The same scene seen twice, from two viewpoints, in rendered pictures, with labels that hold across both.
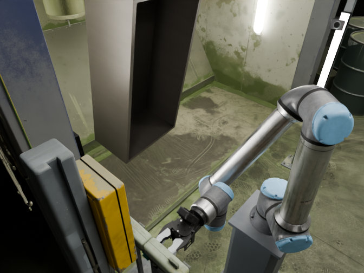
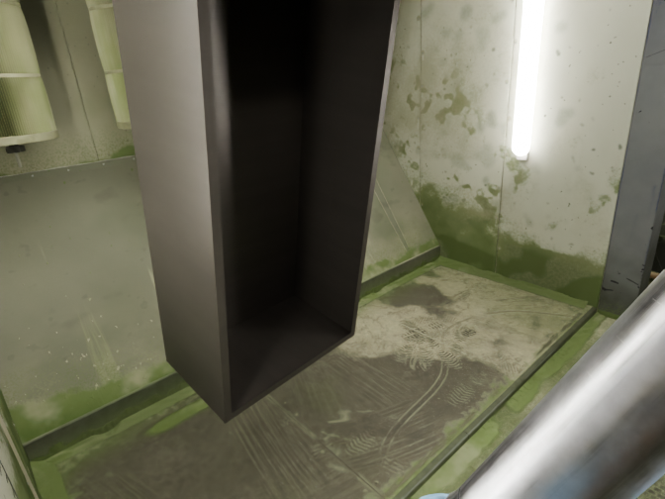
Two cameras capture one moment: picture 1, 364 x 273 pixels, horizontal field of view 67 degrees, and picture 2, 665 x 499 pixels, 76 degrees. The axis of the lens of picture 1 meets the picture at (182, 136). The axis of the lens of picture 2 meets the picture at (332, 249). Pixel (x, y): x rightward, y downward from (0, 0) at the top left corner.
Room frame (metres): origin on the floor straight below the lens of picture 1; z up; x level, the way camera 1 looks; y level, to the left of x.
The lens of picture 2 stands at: (0.56, -0.08, 1.40)
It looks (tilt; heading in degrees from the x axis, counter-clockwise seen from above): 22 degrees down; 8
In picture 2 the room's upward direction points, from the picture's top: 4 degrees counter-clockwise
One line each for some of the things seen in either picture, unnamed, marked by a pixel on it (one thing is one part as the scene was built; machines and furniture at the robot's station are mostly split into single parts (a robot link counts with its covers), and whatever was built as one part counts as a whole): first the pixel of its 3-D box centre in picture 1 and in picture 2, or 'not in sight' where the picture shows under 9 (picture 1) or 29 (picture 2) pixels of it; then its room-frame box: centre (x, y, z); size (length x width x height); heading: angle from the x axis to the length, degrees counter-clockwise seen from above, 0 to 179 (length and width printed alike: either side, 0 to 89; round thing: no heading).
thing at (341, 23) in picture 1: (338, 24); not in sight; (1.99, -1.08, 1.35); 0.09 x 0.07 x 0.07; 48
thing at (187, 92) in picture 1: (143, 117); (300, 322); (2.66, 0.44, 0.11); 2.70 x 0.02 x 0.13; 138
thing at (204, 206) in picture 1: (201, 211); not in sight; (0.62, -0.07, 1.07); 0.10 x 0.05 x 0.09; 48
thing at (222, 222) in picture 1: (214, 213); not in sight; (0.70, -0.14, 0.96); 0.12 x 0.09 x 0.12; 5
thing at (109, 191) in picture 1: (103, 218); not in sight; (0.35, 0.16, 1.42); 0.12 x 0.06 x 0.26; 48
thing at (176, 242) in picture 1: (172, 253); not in sight; (0.46, 0.03, 1.07); 0.09 x 0.03 x 0.06; 147
